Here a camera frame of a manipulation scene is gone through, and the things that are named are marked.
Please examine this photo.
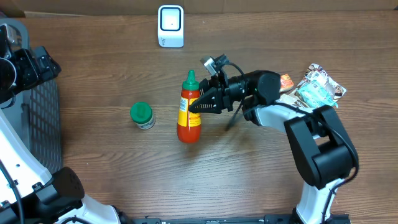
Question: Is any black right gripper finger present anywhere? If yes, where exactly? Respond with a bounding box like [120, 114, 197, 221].
[199, 78, 218, 96]
[188, 87, 223, 114]

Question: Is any green cap hot sauce bottle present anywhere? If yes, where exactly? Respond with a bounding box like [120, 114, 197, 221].
[177, 70, 201, 144]

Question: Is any small orange box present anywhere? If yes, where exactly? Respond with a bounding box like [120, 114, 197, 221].
[279, 73, 294, 93]

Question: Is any clear snack bag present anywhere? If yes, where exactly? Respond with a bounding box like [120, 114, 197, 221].
[279, 63, 346, 109]

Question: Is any green cap white jar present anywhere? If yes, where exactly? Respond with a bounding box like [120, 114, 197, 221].
[130, 102, 155, 130]

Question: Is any teal wipes pack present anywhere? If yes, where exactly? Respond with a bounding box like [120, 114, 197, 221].
[297, 81, 338, 108]

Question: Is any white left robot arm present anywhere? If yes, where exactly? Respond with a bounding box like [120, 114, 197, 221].
[1, 19, 131, 223]

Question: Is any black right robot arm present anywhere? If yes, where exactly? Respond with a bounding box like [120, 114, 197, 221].
[188, 70, 359, 223]

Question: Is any white barcode scanner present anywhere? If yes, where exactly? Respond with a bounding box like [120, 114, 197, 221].
[157, 4, 184, 48]

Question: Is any dark grey mesh basket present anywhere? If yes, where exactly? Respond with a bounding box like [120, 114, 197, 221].
[1, 18, 63, 173]

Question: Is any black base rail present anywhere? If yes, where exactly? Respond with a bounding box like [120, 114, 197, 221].
[130, 213, 352, 224]

